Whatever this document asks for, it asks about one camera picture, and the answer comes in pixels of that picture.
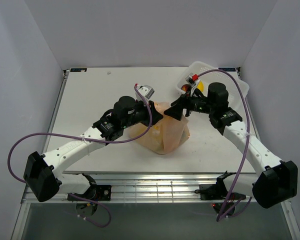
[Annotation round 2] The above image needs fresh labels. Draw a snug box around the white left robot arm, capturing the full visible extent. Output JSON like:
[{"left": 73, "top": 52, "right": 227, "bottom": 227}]
[{"left": 23, "top": 96, "right": 163, "bottom": 202}]

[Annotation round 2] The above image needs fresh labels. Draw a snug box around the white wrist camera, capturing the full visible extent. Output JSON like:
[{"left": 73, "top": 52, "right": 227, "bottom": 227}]
[
  {"left": 185, "top": 73, "right": 201, "bottom": 96},
  {"left": 134, "top": 83, "right": 155, "bottom": 101}
]

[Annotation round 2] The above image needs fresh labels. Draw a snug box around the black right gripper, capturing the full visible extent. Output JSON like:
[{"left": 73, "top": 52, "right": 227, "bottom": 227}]
[{"left": 163, "top": 85, "right": 215, "bottom": 121}]

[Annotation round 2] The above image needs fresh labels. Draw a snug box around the yellow lemon fruit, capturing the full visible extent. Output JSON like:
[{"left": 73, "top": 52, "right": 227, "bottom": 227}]
[{"left": 196, "top": 80, "right": 204, "bottom": 93}]

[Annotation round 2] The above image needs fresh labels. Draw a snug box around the white plastic basket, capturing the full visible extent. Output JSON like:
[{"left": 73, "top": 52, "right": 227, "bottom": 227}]
[{"left": 175, "top": 61, "right": 250, "bottom": 111}]

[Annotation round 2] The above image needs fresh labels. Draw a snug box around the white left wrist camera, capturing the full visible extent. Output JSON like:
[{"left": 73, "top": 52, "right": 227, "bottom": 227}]
[{"left": 134, "top": 83, "right": 155, "bottom": 101}]

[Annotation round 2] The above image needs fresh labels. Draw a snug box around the banana print plastic bag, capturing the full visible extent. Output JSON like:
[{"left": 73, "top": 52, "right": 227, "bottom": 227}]
[{"left": 135, "top": 115, "right": 190, "bottom": 155}]

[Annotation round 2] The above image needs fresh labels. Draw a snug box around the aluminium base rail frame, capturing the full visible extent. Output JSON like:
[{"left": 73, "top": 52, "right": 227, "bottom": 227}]
[{"left": 11, "top": 66, "right": 300, "bottom": 240}]

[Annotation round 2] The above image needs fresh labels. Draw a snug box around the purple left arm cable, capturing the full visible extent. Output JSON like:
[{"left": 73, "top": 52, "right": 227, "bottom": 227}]
[{"left": 7, "top": 86, "right": 155, "bottom": 228}]

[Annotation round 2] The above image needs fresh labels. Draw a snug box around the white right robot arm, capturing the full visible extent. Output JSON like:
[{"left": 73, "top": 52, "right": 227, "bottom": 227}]
[{"left": 164, "top": 82, "right": 298, "bottom": 209}]

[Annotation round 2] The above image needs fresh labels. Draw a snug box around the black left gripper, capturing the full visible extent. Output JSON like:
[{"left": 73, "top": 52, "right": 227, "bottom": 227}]
[{"left": 122, "top": 98, "right": 164, "bottom": 129}]

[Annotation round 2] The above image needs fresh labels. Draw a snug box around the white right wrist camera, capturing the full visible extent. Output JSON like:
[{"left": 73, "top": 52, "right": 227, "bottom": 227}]
[{"left": 185, "top": 73, "right": 201, "bottom": 96}]

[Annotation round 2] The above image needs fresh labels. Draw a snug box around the dark red apple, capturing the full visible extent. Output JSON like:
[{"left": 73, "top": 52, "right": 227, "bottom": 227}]
[{"left": 181, "top": 84, "right": 191, "bottom": 92}]

